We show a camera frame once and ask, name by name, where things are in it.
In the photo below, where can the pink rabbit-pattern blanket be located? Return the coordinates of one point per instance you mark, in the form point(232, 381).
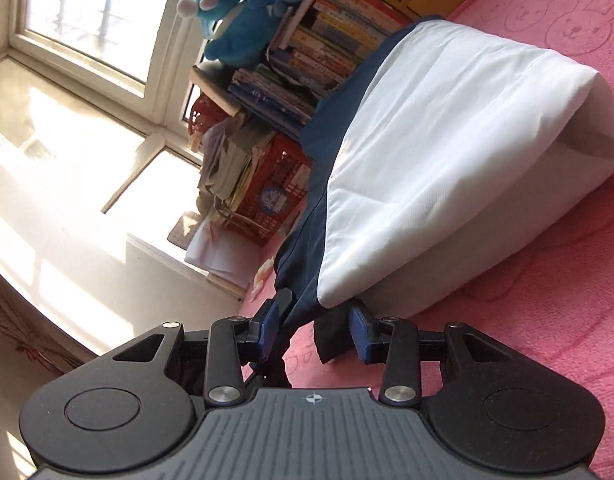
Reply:
point(537, 285)

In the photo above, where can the blue plush toy white ears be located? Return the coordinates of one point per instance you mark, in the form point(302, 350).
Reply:
point(237, 30)

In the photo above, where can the red plastic basket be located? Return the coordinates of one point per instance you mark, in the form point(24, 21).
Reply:
point(202, 112)

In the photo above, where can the navy and white jacket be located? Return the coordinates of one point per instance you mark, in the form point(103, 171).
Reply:
point(437, 135)

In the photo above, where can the row of tall picture books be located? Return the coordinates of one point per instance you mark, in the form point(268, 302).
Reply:
point(327, 35)

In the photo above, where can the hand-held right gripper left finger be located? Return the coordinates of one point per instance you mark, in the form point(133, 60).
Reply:
point(268, 327)

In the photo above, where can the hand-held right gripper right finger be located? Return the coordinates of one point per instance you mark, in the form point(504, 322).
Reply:
point(359, 330)

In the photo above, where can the white paper sheets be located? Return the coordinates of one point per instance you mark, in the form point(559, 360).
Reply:
point(217, 255)

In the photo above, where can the red plastic crate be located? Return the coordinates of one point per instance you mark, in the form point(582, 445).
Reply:
point(282, 185)

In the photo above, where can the brown cardboard sheet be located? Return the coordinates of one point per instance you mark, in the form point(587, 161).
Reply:
point(184, 230)

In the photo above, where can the white window frame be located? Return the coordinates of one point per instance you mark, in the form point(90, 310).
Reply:
point(162, 60)

